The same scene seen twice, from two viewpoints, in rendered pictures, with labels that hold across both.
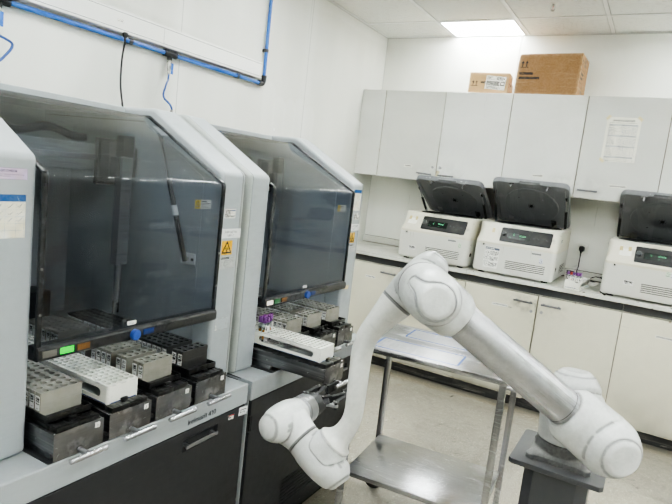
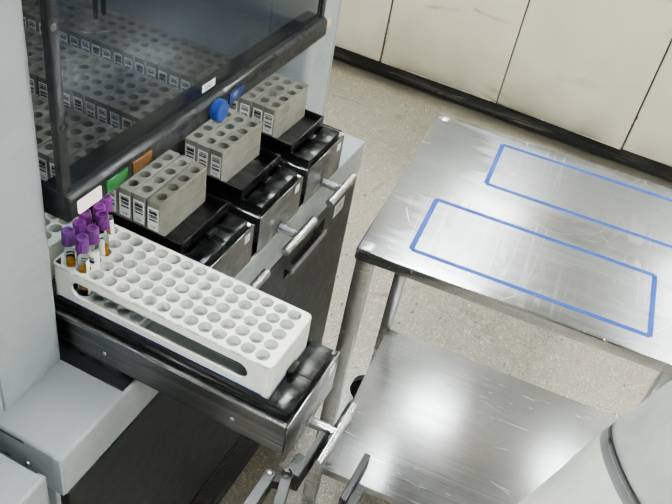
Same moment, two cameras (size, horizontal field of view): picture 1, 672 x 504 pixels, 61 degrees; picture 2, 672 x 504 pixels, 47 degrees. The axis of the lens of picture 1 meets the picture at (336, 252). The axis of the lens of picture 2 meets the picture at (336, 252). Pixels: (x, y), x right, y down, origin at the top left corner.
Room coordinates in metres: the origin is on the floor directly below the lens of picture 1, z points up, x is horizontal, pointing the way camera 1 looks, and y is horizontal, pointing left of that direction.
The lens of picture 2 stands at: (1.35, 0.08, 1.50)
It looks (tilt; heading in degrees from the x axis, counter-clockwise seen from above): 39 degrees down; 349
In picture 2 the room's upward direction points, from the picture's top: 12 degrees clockwise
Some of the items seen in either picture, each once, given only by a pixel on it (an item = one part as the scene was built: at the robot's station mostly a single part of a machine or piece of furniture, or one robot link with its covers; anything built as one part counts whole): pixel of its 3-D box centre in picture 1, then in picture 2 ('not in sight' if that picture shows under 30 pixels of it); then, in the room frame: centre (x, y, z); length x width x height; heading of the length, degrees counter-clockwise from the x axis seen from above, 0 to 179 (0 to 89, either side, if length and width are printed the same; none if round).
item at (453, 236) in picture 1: (450, 219); not in sight; (4.45, -0.86, 1.22); 0.62 x 0.56 x 0.64; 149
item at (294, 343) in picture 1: (292, 344); (181, 307); (2.01, 0.12, 0.83); 0.30 x 0.10 x 0.06; 61
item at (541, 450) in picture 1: (563, 444); not in sight; (1.66, -0.76, 0.73); 0.22 x 0.18 x 0.06; 151
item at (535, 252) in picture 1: (526, 227); not in sight; (4.16, -1.37, 1.24); 0.62 x 0.56 x 0.69; 151
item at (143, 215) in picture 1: (87, 212); not in sight; (1.63, 0.73, 1.28); 0.61 x 0.51 x 0.63; 151
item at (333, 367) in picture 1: (262, 349); (91, 294); (2.08, 0.24, 0.78); 0.73 x 0.14 x 0.09; 61
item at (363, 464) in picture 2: not in sight; (353, 483); (1.84, -0.09, 0.75); 0.07 x 0.01 x 0.03; 151
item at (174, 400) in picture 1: (101, 370); not in sight; (1.70, 0.69, 0.78); 0.73 x 0.14 x 0.09; 61
